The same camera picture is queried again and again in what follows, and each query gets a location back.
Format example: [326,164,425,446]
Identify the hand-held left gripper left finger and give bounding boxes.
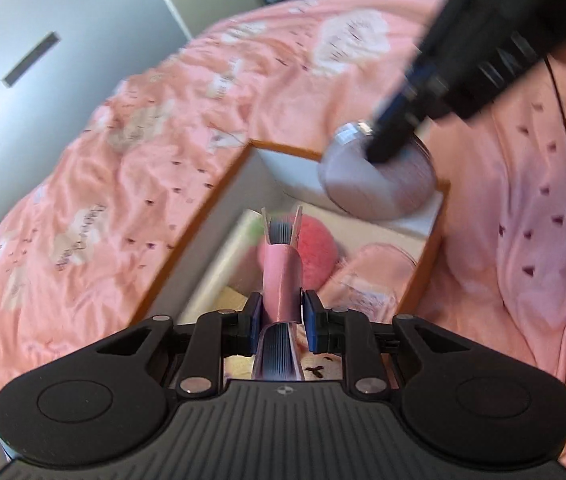
[96,292,264,398]

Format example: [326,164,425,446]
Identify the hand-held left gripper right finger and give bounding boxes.
[302,290,468,396]

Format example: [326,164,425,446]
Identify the long white box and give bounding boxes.
[180,210,266,321]

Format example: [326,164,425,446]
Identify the orange cardboard box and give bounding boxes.
[128,137,451,341]

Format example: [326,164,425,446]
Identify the pink peach plush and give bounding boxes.
[248,217,340,293]

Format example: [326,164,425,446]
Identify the dark wall strip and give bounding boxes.
[2,31,61,88]

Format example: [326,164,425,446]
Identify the pink printed blanket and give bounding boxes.
[0,0,566,480]

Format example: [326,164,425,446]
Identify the pink cartoon pouch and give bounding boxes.
[320,242,420,323]

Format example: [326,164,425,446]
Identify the cream crochet bunny doll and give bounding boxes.
[224,350,351,383]

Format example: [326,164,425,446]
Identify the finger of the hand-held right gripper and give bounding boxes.
[365,75,434,163]

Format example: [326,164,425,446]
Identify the pink notebook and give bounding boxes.
[252,205,306,381]

